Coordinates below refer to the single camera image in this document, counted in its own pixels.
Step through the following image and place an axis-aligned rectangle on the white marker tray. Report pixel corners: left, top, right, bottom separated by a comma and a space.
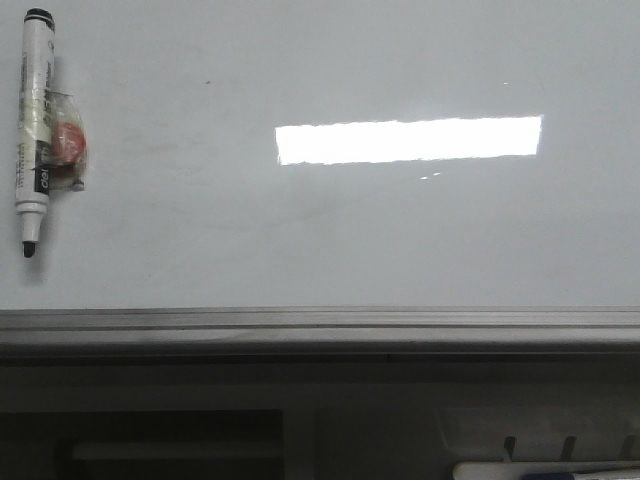
437, 406, 639, 472

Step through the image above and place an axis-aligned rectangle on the white black whiteboard marker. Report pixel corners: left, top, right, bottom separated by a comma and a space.
15, 8, 88, 258

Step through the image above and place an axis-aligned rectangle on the blue capped marker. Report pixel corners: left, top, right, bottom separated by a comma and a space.
452, 460, 639, 480

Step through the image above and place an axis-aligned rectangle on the white whiteboard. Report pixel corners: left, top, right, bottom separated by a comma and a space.
1, 1, 639, 358

